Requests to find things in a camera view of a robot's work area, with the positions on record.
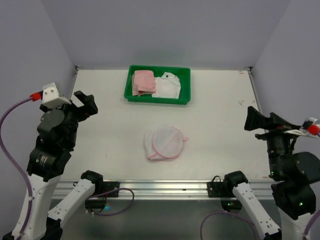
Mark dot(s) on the aluminium mounting rail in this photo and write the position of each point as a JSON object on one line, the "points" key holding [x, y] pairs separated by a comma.
{"points": [[166, 189]]}

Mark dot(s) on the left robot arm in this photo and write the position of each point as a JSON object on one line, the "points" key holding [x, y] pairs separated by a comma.
{"points": [[56, 140]]}

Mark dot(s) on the white mesh laundry bag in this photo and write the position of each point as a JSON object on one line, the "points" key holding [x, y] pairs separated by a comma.
{"points": [[163, 143]]}

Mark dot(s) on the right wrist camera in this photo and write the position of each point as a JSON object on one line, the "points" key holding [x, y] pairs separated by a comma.
{"points": [[310, 128]]}

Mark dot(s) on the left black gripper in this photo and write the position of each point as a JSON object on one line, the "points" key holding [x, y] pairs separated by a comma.
{"points": [[75, 111]]}

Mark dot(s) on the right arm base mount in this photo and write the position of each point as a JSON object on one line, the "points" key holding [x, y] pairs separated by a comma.
{"points": [[222, 190]]}

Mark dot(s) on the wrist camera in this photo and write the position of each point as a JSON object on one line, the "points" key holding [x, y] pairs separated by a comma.
{"points": [[310, 128], [53, 97]]}

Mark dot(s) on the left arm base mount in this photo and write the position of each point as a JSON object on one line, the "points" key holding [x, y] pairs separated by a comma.
{"points": [[99, 204]]}

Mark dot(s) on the green plastic tray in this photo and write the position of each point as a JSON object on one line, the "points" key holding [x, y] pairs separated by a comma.
{"points": [[183, 73]]}

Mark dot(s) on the white bra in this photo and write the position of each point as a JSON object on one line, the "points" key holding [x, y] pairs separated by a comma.
{"points": [[167, 86]]}

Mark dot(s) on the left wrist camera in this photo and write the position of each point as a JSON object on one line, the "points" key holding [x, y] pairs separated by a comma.
{"points": [[53, 97]]}

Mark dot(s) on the pink bra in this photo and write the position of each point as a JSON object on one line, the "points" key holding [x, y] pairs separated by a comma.
{"points": [[143, 82]]}

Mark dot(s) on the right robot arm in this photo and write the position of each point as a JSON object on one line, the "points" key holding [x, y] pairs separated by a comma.
{"points": [[294, 175]]}

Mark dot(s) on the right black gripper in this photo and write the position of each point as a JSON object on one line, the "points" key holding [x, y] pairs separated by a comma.
{"points": [[272, 135]]}

